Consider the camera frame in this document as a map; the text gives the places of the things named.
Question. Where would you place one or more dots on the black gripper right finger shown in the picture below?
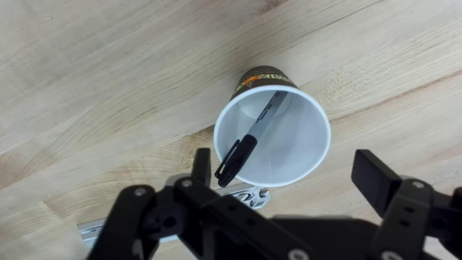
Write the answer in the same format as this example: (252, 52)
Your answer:
(408, 216)

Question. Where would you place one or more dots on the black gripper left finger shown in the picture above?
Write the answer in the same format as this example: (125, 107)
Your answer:
(158, 221)

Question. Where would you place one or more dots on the black and grey marker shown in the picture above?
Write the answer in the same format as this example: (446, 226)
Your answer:
(245, 148)

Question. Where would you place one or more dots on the brown paper coffee cup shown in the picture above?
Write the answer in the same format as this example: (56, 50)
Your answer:
(293, 144)

